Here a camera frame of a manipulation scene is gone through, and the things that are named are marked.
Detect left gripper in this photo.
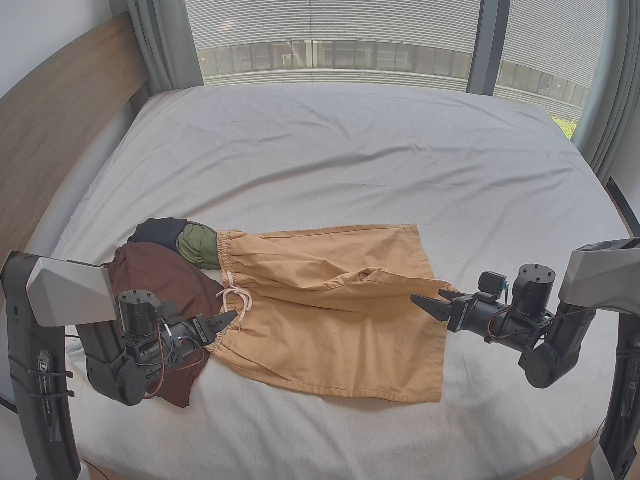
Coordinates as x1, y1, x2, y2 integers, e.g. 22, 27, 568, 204
162, 314, 216, 367

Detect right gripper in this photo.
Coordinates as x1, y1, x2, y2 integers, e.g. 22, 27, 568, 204
410, 289, 512, 342

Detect tan shorts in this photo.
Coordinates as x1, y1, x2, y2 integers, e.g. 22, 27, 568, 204
205, 224, 461, 403

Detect bed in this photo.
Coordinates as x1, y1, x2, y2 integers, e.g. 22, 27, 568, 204
0, 10, 640, 480

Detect brown garment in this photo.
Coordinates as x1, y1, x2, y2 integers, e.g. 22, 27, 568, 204
102, 242, 226, 409

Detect green garment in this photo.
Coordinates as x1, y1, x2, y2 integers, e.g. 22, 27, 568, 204
176, 222, 221, 272

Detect black garment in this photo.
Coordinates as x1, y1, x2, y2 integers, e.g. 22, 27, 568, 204
127, 218, 189, 249

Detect grey-green curtain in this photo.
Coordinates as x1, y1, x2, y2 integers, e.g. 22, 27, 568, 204
570, 0, 640, 184
104, 0, 205, 100

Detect window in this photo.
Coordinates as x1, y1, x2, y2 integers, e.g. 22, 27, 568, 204
180, 0, 616, 119

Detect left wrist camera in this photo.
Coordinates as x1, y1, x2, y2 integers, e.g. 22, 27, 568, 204
159, 297, 182, 325

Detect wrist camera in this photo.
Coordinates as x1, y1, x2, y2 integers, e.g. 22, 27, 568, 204
477, 270, 510, 303
159, 297, 182, 325

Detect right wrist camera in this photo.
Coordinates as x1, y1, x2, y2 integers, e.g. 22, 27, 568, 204
477, 270, 510, 303

